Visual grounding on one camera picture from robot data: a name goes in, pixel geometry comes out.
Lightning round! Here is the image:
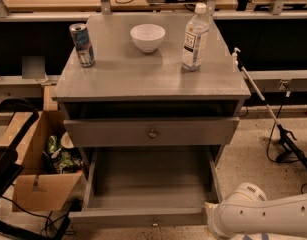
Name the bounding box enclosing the grey drawer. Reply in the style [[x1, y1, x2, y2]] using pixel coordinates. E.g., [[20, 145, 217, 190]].
[[64, 117, 239, 147], [70, 146, 222, 228]]

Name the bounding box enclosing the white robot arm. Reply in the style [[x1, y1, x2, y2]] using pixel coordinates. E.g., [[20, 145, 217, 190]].
[[205, 183, 307, 240]]

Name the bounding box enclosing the grey top drawer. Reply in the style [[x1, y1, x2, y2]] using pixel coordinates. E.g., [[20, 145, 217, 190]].
[[64, 117, 239, 147]]

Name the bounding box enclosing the grey drawer cabinet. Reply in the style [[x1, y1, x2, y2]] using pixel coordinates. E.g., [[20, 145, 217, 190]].
[[55, 13, 250, 159]]

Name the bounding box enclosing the grabber reacher stick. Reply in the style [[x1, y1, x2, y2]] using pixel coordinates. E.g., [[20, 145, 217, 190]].
[[236, 59, 307, 169]]

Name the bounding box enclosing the small white pump bottle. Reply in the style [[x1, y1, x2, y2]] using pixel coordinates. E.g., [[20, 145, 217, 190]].
[[232, 47, 241, 71]]

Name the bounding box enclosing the cardboard box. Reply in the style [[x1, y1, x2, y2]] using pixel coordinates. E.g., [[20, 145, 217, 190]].
[[13, 111, 82, 211]]

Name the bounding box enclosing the green can in box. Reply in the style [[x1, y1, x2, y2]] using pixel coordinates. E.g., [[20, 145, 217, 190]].
[[47, 135, 58, 154]]

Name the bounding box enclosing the clear water bottle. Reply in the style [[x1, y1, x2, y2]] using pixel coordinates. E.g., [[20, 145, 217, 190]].
[[182, 3, 210, 71]]

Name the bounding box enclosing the white bowl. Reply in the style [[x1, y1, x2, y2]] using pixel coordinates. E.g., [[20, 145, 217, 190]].
[[130, 24, 166, 53]]

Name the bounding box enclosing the energy drink can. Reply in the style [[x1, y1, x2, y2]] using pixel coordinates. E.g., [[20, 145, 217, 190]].
[[69, 23, 95, 67]]

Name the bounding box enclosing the black floor cable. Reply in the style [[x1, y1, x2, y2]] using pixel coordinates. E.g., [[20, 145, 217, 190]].
[[266, 90, 307, 195]]

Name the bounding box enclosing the black chair frame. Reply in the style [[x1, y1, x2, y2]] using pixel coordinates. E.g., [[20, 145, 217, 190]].
[[0, 96, 81, 240]]

